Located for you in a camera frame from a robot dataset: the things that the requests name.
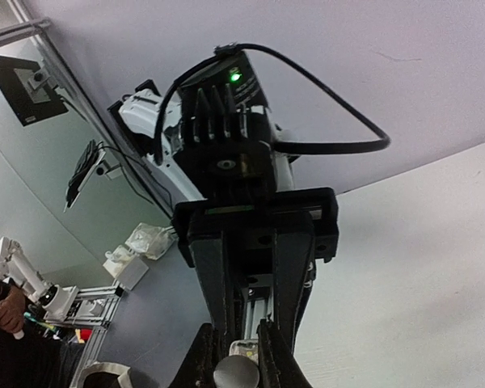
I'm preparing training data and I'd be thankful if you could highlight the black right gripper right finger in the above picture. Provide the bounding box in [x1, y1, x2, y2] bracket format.
[257, 319, 307, 388]

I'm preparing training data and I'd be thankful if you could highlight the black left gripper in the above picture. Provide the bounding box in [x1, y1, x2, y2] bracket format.
[172, 52, 339, 351]

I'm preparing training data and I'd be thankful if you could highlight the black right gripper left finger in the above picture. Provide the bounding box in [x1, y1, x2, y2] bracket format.
[171, 323, 220, 388]

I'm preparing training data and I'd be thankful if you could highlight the clear nail polish bottle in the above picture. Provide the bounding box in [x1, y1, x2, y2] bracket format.
[229, 339, 259, 364]

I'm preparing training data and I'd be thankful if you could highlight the white nail polish cap brush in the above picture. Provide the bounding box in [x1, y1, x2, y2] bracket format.
[213, 355, 259, 388]

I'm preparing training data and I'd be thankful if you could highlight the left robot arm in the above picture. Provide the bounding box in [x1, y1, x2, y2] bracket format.
[112, 52, 339, 349]

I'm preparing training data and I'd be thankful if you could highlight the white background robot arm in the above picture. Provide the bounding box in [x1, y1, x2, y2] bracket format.
[0, 238, 210, 387]

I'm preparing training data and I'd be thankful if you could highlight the operator hand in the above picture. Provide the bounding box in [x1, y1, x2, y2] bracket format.
[0, 286, 26, 334]

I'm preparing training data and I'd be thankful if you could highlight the crumpled clear plastic bag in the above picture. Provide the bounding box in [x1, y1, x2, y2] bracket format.
[125, 222, 175, 260]

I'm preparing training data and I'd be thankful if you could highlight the white box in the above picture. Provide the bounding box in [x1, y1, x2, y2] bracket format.
[103, 245, 149, 291]

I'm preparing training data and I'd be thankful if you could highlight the tablet on stand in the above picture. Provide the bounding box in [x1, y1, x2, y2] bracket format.
[63, 140, 121, 213]

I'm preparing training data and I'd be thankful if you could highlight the aluminium frame structure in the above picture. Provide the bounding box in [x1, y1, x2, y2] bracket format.
[25, 281, 124, 370]

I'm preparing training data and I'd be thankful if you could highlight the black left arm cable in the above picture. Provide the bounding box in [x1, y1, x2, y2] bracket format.
[153, 42, 392, 167]

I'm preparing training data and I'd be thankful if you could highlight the black wall monitor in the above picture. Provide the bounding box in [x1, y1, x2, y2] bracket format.
[0, 56, 68, 127]

